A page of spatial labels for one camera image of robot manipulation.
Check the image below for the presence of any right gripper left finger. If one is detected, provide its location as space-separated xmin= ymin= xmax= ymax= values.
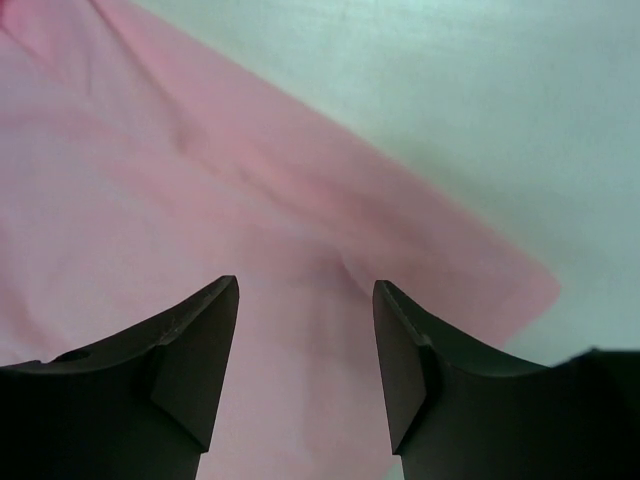
xmin=1 ymin=276 xmax=239 ymax=479

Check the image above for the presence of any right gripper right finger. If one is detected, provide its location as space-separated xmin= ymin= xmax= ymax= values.
xmin=373 ymin=281 xmax=639 ymax=479

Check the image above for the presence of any pink t shirt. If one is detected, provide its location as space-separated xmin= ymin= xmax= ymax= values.
xmin=1 ymin=1 xmax=559 ymax=479

